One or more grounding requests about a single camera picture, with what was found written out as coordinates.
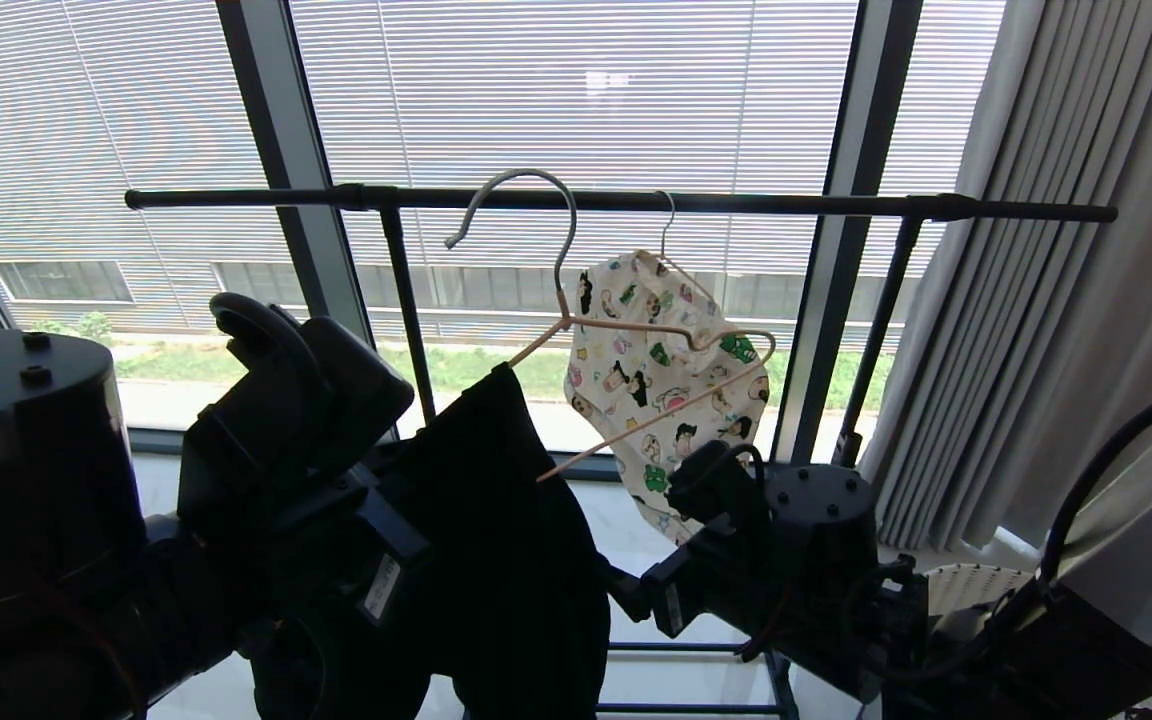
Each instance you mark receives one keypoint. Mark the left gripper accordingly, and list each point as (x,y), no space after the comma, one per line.
(356,550)

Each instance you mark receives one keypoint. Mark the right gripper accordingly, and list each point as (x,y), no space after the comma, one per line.
(711,585)

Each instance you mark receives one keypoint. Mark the black garment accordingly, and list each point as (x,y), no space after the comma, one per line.
(506,560)

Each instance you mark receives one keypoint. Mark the cream printed garment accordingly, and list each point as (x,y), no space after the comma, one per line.
(636,400)

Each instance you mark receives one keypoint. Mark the pink clothes hanger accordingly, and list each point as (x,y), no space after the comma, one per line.
(566,318)
(663,240)

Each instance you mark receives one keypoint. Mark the white laundry basket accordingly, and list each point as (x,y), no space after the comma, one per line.
(976,585)

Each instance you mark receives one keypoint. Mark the black clothes rack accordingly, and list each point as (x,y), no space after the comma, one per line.
(736,203)

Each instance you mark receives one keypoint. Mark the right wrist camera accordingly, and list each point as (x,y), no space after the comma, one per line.
(706,485)

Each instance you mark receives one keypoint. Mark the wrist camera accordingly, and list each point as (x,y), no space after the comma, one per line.
(706,485)
(316,400)

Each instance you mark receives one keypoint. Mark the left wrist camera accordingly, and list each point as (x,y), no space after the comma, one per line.
(316,400)

